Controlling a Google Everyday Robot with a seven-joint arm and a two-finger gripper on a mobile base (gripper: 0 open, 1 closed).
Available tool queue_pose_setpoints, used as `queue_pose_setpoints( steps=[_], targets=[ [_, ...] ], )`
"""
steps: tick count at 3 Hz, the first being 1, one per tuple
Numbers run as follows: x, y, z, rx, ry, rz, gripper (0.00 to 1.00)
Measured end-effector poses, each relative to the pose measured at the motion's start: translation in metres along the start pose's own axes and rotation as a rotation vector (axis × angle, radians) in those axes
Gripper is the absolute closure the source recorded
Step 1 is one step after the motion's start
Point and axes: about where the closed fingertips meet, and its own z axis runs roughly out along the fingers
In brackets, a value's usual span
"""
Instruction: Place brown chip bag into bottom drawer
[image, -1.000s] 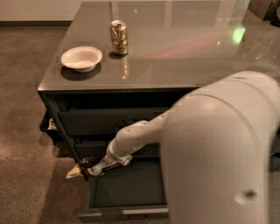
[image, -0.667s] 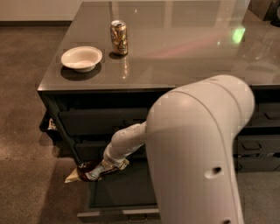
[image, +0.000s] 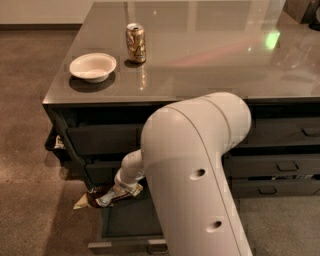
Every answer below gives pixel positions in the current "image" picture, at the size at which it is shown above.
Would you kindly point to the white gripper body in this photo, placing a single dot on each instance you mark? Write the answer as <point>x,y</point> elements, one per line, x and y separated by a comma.
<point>124,180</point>

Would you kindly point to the brown chip bag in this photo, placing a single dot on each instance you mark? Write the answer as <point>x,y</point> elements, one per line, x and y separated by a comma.
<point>104,197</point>

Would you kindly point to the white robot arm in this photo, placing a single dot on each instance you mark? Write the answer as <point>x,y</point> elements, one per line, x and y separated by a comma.
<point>182,145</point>

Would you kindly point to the open bottom left drawer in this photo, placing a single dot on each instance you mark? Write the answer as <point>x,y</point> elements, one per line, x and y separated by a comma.
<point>130,228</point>

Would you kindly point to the top left drawer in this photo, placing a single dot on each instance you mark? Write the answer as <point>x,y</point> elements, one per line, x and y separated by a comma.
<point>105,139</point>

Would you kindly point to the middle right drawer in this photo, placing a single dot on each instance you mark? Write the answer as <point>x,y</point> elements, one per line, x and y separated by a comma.
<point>272,165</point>

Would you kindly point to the bottom right drawer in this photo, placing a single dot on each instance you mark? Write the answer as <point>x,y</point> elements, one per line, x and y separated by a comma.
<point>274,188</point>

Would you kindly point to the dark grey drawer cabinet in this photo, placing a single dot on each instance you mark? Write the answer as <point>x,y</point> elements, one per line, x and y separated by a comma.
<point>247,47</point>

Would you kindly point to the top right drawer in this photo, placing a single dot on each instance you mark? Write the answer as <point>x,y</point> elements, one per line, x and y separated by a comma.
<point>283,132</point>

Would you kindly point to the black bin beside cabinet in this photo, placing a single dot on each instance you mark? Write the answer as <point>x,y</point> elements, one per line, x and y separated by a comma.
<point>51,146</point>

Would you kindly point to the white bowl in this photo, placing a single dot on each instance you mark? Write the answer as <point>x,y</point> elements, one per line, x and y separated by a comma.
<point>93,67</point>

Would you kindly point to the gold soda can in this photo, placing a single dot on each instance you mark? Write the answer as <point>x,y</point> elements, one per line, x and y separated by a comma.
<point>135,40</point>

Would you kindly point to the dark object top right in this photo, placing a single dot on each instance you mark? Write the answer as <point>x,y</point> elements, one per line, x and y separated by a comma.
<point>304,12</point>

